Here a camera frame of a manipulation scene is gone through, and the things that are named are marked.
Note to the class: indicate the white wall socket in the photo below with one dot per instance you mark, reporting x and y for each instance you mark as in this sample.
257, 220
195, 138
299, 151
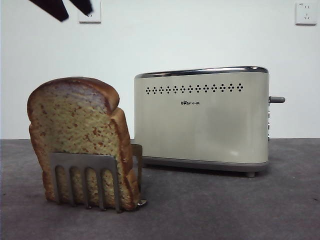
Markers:
306, 13
96, 18

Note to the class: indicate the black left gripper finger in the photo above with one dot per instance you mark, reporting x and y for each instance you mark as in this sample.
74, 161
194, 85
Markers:
56, 11

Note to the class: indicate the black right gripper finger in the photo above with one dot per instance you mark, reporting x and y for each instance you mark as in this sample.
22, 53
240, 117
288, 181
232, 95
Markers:
83, 5

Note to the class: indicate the grey toaster lever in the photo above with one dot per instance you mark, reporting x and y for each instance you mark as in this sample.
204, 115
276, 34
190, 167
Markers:
277, 100

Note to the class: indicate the shiny steel toast rack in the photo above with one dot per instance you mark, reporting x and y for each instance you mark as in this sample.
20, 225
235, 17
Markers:
82, 160

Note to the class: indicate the brown-crusted bread slice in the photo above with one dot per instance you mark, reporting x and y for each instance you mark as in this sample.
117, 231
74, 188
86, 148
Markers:
75, 120

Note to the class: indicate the cream toaster with chrome rim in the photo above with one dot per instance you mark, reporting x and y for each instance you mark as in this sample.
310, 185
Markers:
200, 130

